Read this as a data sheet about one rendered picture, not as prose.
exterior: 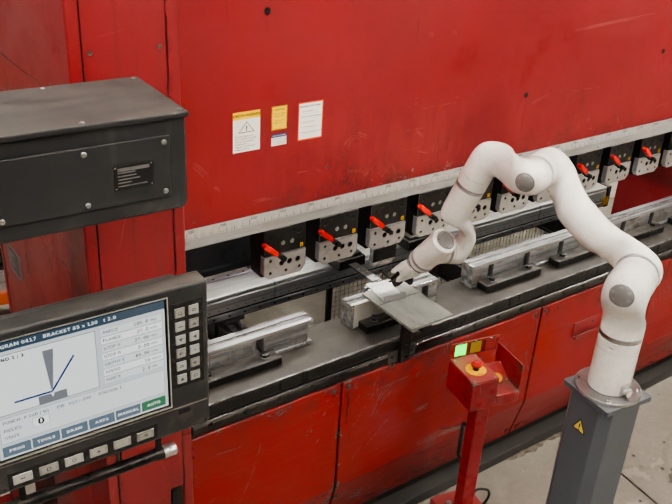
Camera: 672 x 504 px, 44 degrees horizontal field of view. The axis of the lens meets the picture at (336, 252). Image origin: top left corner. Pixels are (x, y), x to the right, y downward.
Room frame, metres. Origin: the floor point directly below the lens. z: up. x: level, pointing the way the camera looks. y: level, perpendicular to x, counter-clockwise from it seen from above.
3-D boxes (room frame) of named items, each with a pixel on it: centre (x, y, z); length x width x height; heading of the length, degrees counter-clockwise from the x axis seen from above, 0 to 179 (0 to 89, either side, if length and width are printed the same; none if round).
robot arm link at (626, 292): (1.99, -0.80, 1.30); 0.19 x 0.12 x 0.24; 148
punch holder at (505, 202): (2.89, -0.62, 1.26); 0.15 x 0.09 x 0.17; 127
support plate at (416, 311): (2.43, -0.25, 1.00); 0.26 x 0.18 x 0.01; 37
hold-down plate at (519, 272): (2.86, -0.68, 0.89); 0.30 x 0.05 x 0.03; 127
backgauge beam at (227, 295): (3.02, -0.31, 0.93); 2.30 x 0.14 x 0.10; 127
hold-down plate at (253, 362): (2.14, 0.29, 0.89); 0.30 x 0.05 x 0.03; 127
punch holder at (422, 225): (2.65, -0.30, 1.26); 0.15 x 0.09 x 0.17; 127
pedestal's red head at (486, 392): (2.41, -0.54, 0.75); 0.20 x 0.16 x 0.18; 115
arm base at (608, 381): (2.01, -0.82, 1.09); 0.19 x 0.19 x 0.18
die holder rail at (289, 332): (2.22, 0.28, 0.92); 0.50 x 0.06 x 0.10; 127
